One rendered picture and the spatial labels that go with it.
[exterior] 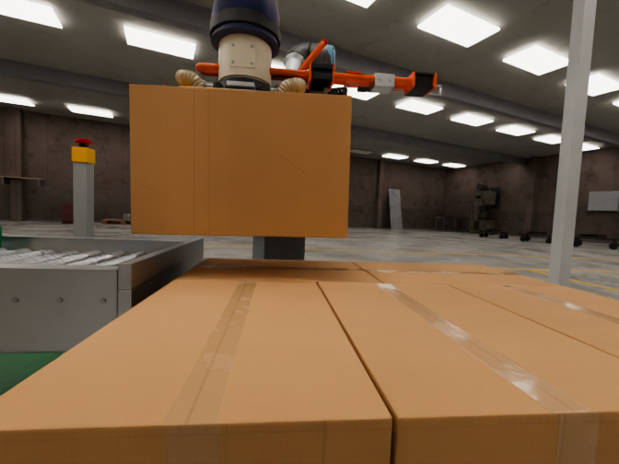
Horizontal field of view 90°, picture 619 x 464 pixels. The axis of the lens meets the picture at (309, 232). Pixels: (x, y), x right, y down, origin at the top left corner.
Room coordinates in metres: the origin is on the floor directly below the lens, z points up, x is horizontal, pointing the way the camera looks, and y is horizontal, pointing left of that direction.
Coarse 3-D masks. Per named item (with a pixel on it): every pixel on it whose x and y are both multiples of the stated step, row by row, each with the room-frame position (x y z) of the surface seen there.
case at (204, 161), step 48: (144, 96) 0.84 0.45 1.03; (192, 96) 0.85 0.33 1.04; (240, 96) 0.86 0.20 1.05; (288, 96) 0.87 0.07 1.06; (336, 96) 0.88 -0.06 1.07; (144, 144) 0.84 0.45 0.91; (192, 144) 0.85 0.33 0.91; (240, 144) 0.86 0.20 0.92; (288, 144) 0.87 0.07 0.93; (336, 144) 0.88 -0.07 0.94; (144, 192) 0.84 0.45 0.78; (192, 192) 0.85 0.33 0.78; (240, 192) 0.86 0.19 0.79; (288, 192) 0.87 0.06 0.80; (336, 192) 0.88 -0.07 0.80
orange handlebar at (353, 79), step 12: (204, 72) 1.05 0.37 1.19; (216, 72) 1.05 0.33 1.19; (276, 72) 1.03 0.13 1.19; (288, 72) 1.04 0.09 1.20; (300, 72) 1.04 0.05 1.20; (348, 72) 1.06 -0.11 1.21; (360, 72) 1.06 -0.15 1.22; (336, 84) 1.10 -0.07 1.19; (348, 84) 1.08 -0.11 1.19; (360, 84) 1.10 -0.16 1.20; (396, 84) 1.11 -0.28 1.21; (408, 84) 1.09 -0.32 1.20
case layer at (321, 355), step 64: (128, 320) 0.52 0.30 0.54; (192, 320) 0.53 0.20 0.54; (256, 320) 0.55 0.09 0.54; (320, 320) 0.56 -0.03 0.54; (384, 320) 0.58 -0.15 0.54; (448, 320) 0.59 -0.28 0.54; (512, 320) 0.61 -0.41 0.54; (576, 320) 0.63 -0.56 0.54; (64, 384) 0.33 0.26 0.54; (128, 384) 0.33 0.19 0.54; (192, 384) 0.34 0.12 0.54; (256, 384) 0.34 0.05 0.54; (320, 384) 0.35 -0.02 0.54; (384, 384) 0.35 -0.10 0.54; (448, 384) 0.36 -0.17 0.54; (512, 384) 0.37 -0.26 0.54; (576, 384) 0.37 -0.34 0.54; (0, 448) 0.25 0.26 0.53; (64, 448) 0.26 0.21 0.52; (128, 448) 0.27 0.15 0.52; (192, 448) 0.27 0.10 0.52; (256, 448) 0.28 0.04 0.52; (320, 448) 0.29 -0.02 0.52; (384, 448) 0.29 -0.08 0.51; (448, 448) 0.30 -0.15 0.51; (512, 448) 0.31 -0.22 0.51; (576, 448) 0.32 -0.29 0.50
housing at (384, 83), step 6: (378, 78) 1.07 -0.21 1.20; (384, 78) 1.07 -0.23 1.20; (390, 78) 1.07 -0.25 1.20; (372, 84) 1.09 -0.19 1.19; (378, 84) 1.07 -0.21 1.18; (384, 84) 1.07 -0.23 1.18; (390, 84) 1.07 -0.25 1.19; (372, 90) 1.10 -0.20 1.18; (378, 90) 1.10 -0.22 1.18; (384, 90) 1.10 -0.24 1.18; (390, 90) 1.10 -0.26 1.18
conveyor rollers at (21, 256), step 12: (0, 252) 1.12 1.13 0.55; (12, 252) 1.17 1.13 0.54; (24, 252) 1.14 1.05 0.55; (36, 252) 1.17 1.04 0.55; (48, 252) 1.22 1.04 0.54; (60, 252) 1.18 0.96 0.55; (72, 252) 1.24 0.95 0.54; (84, 252) 1.20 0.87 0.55; (96, 252) 1.25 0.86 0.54; (120, 252) 1.27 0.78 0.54; (144, 252) 1.29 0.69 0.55; (60, 264) 1.03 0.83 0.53; (72, 264) 0.97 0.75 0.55; (84, 264) 1.02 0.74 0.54; (96, 264) 0.97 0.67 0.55; (108, 264) 1.01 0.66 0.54
